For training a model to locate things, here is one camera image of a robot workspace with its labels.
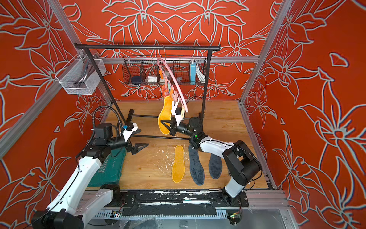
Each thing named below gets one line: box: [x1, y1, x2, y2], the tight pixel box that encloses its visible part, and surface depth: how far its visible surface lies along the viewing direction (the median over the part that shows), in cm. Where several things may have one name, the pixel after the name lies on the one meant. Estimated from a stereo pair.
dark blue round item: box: [131, 75, 142, 85], surface depth 100 cm
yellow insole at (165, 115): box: [158, 95, 172, 136], surface depth 75 cm
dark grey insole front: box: [208, 153, 223, 180], surface depth 86 cm
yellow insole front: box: [171, 145, 186, 184], surface depth 86 cm
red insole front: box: [162, 84, 170, 98], surface depth 79 cm
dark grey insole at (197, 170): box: [188, 144, 205, 186], surface depth 85 cm
